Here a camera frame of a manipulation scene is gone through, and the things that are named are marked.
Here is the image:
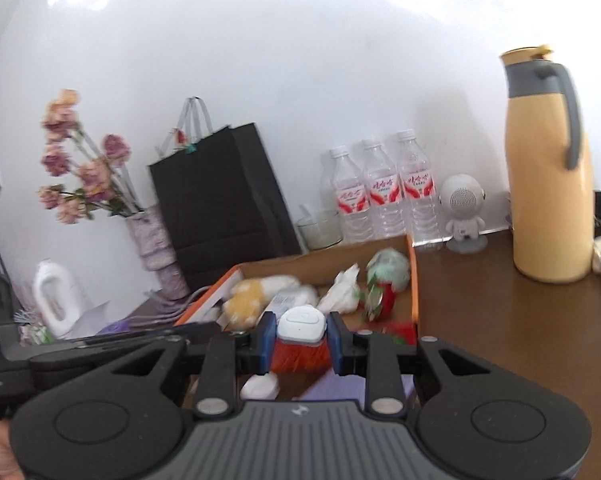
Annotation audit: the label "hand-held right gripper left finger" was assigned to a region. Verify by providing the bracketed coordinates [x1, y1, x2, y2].
[98, 311, 277, 421]

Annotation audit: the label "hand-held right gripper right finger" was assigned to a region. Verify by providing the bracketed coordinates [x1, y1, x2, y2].
[327, 311, 496, 416]

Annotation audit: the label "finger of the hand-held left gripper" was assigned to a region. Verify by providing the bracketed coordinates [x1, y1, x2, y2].
[28, 344, 146, 392]
[73, 321, 222, 348]

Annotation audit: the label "white rounded plastic device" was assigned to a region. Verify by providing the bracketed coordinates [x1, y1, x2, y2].
[276, 306, 328, 346]

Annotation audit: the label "purple knitted pouch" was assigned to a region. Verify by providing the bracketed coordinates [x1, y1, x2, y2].
[307, 370, 416, 402]

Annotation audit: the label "clear cotton swab box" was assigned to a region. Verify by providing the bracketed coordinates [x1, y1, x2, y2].
[269, 291, 320, 320]

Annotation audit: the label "yellow and white plush toy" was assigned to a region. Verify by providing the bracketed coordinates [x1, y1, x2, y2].
[222, 274, 321, 331]

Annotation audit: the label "small white oval case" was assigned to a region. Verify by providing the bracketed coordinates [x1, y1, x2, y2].
[240, 374, 281, 401]

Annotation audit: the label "white tissue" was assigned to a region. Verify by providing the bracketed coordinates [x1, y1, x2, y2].
[316, 264, 363, 316]

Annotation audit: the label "red artificial rose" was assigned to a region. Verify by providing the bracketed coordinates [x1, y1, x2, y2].
[357, 280, 398, 322]

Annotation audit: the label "red cardboard box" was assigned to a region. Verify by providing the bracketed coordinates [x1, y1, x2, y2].
[173, 232, 422, 375]

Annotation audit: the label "white detergent jug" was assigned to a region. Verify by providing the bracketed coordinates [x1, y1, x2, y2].
[33, 260, 84, 338]

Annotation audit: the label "purple textured vase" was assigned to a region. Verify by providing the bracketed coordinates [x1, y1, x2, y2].
[125, 206, 191, 301]

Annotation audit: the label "clear glass cup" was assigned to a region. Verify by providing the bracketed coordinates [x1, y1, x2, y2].
[295, 204, 343, 251]

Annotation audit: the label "black paper bag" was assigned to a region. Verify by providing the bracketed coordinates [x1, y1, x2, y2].
[148, 96, 303, 291]

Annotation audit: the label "clear water bottle red label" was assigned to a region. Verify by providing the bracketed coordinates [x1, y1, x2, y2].
[329, 145, 372, 243]
[395, 130, 443, 251]
[361, 138, 406, 238]

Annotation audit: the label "white robot-shaped speaker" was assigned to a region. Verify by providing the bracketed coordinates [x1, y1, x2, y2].
[439, 173, 488, 255]

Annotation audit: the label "dried pink flowers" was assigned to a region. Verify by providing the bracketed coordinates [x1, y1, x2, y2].
[38, 89, 141, 226]

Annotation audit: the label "yellow thermos jug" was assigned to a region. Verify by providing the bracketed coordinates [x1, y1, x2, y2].
[499, 44, 596, 283]

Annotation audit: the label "grey cable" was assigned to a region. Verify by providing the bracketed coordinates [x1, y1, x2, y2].
[145, 287, 211, 316]

